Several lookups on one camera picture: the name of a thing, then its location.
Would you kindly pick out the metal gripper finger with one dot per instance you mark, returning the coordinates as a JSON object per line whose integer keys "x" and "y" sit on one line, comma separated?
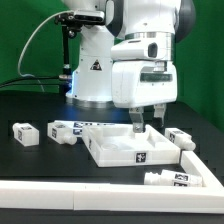
{"x": 136, "y": 116}
{"x": 159, "y": 114}

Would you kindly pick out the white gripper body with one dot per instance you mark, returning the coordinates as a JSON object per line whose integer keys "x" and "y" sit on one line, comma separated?
{"x": 139, "y": 84}

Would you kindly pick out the white square tabletop part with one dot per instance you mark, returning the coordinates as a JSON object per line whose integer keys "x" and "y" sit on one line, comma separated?
{"x": 118, "y": 145}

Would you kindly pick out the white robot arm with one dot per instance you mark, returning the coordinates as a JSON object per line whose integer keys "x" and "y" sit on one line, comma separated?
{"x": 160, "y": 20}

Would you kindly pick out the paper sheet with markers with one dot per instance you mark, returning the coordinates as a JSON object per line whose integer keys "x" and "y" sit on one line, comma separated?
{"x": 77, "y": 126}

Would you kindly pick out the white L-shaped fence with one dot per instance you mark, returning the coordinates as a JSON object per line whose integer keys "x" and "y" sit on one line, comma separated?
{"x": 209, "y": 198}

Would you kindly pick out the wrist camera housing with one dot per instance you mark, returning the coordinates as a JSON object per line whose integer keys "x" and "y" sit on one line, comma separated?
{"x": 142, "y": 49}

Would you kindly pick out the black camera on stand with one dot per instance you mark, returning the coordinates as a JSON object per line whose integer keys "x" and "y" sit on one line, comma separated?
{"x": 71, "y": 24}

